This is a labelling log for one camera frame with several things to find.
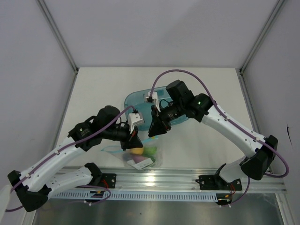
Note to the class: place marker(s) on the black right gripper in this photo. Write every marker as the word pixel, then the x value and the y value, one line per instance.
pixel 158 127

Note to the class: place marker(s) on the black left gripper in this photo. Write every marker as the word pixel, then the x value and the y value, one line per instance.
pixel 132 140

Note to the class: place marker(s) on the orange fruit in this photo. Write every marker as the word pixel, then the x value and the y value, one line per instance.
pixel 137 151

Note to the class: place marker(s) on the purple eggplant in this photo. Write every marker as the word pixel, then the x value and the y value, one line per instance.
pixel 135 159

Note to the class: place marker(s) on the light green cucumber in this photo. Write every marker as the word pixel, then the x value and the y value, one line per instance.
pixel 150 150

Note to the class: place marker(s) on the clear zip top bag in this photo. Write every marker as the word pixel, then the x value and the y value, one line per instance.
pixel 154 161

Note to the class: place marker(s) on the blue translucent plastic basin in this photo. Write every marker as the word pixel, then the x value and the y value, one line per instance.
pixel 137 99

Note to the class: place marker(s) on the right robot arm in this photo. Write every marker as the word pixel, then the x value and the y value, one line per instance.
pixel 256 148

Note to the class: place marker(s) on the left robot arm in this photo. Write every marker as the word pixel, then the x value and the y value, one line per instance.
pixel 37 184

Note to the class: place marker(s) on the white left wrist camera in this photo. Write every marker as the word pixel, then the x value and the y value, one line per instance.
pixel 135 119

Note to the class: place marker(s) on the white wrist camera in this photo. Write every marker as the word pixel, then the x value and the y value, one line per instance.
pixel 152 98
pixel 135 119

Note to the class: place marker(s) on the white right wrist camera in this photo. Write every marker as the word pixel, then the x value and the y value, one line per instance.
pixel 152 98

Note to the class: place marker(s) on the aluminium mounting rail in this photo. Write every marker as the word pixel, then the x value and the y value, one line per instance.
pixel 179 180

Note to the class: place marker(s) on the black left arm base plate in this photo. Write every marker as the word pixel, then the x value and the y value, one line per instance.
pixel 107 180

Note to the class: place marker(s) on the slotted cable duct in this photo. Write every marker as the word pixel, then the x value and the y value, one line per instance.
pixel 137 196

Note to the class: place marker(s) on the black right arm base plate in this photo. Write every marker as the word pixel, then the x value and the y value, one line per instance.
pixel 215 182

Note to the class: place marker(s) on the left aluminium frame post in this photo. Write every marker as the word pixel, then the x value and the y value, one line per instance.
pixel 57 33

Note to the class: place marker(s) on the aluminium frame post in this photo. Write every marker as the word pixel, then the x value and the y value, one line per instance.
pixel 57 33
pixel 263 34

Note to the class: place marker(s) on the right aluminium frame post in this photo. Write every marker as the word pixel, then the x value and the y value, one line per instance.
pixel 263 34

